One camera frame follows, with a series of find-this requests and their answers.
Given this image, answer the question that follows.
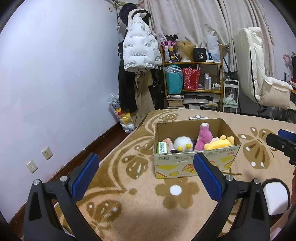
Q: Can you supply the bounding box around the yellow round plush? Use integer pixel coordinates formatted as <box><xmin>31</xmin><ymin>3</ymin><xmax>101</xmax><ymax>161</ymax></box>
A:
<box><xmin>204</xmin><ymin>135</ymin><xmax>234</xmax><ymax>151</ymax></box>

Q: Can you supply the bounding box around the pink bear plush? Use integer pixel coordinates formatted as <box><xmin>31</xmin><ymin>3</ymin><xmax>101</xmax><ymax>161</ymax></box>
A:
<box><xmin>194</xmin><ymin>123</ymin><xmax>213</xmax><ymax>151</ymax></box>

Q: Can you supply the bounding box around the white fluffy chick plush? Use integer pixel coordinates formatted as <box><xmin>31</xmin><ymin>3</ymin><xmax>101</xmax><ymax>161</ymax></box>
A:
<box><xmin>173</xmin><ymin>136</ymin><xmax>194</xmax><ymax>153</ymax></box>

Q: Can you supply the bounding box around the green tissue pack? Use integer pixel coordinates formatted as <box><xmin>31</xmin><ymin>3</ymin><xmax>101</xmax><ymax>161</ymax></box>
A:
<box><xmin>157</xmin><ymin>142</ymin><xmax>168</xmax><ymax>154</ymax></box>

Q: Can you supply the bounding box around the white-haired purple doll plush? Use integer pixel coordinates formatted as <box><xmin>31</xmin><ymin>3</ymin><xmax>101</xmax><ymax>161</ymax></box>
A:
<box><xmin>171</xmin><ymin>149</ymin><xmax>184</xmax><ymax>154</ymax></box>

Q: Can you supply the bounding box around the pink swirl roll plush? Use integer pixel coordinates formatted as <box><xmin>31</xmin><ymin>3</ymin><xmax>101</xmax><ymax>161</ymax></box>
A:
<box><xmin>162</xmin><ymin>138</ymin><xmax>174</xmax><ymax>154</ymax></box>

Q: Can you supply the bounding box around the person right hand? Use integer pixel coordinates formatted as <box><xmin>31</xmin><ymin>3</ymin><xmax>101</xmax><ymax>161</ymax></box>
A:
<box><xmin>290</xmin><ymin>168</ymin><xmax>296</xmax><ymax>205</ymax></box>

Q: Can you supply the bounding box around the cream padded chair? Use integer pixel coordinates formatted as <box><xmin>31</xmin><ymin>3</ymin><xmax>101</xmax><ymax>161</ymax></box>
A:
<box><xmin>233</xmin><ymin>27</ymin><xmax>295</xmax><ymax>110</ymax></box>

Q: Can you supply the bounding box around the white trolley cart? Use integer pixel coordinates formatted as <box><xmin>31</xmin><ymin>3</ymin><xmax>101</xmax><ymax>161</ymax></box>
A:
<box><xmin>222</xmin><ymin>79</ymin><xmax>239</xmax><ymax>114</ymax></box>

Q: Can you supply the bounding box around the open cardboard box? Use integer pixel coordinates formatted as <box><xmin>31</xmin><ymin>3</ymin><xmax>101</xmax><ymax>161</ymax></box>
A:
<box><xmin>154</xmin><ymin>118</ymin><xmax>241</xmax><ymax>179</ymax></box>

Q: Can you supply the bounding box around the wooden shelf unit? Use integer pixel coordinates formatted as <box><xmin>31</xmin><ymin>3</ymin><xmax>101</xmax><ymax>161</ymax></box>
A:
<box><xmin>160</xmin><ymin>43</ymin><xmax>224</xmax><ymax>112</ymax></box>

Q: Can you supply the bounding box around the red gift bag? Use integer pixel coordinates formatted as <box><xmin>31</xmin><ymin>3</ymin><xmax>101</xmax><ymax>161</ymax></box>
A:
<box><xmin>182</xmin><ymin>68</ymin><xmax>201</xmax><ymax>90</ymax></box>

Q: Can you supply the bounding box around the stack of books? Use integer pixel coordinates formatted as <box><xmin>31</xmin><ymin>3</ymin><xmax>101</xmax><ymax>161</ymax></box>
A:
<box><xmin>166</xmin><ymin>94</ymin><xmax>184</xmax><ymax>108</ymax></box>

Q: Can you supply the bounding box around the white plastic bag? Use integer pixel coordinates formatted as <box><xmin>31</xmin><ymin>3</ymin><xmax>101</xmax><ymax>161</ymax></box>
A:
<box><xmin>207</xmin><ymin>35</ymin><xmax>221</xmax><ymax>63</ymax></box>

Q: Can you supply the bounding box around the black box with 40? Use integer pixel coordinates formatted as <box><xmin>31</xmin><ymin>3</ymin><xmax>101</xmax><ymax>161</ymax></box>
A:
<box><xmin>193</xmin><ymin>48</ymin><xmax>207</xmax><ymax>62</ymax></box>

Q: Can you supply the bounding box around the teal bag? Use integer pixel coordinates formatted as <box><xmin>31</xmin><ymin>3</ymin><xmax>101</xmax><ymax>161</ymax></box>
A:
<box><xmin>164</xmin><ymin>65</ymin><xmax>183</xmax><ymax>94</ymax></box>

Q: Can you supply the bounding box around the blonde wig head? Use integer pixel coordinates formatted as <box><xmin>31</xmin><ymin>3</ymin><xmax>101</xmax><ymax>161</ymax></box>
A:
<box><xmin>177</xmin><ymin>41</ymin><xmax>194</xmax><ymax>62</ymax></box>

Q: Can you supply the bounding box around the plastic bag of toys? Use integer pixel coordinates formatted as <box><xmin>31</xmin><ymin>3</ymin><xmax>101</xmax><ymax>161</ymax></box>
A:
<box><xmin>107</xmin><ymin>94</ymin><xmax>135</xmax><ymax>133</ymax></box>

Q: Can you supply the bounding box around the purple patterned bag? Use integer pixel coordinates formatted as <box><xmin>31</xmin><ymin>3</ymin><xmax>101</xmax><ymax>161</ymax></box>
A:
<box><xmin>160</xmin><ymin>35</ymin><xmax>180</xmax><ymax>63</ymax></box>

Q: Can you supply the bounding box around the beige trench coat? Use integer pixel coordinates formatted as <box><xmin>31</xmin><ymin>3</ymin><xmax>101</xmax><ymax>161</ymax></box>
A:
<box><xmin>131</xmin><ymin>70</ymin><xmax>154</xmax><ymax>127</ymax></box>

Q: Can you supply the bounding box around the beige curtain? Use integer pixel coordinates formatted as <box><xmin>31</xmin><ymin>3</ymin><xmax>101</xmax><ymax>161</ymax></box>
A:
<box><xmin>139</xmin><ymin>0</ymin><xmax>276</xmax><ymax>77</ymax></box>

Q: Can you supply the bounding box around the black hanging coat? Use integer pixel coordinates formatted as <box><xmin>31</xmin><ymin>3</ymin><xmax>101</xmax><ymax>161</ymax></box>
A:
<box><xmin>117</xmin><ymin>41</ymin><xmax>137</xmax><ymax>113</ymax></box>

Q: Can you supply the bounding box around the white puffer jacket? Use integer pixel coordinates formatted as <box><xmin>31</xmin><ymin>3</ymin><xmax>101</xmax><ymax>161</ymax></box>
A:
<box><xmin>122</xmin><ymin>9</ymin><xmax>163</xmax><ymax>73</ymax></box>

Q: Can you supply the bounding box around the wall socket plate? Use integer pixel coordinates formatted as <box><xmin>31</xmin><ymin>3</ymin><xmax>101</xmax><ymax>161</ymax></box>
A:
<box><xmin>26</xmin><ymin>160</ymin><xmax>38</xmax><ymax>173</ymax></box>

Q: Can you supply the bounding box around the wall power outlet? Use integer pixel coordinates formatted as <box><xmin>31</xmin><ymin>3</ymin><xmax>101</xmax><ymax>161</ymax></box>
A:
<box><xmin>42</xmin><ymin>147</ymin><xmax>53</xmax><ymax>161</ymax></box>

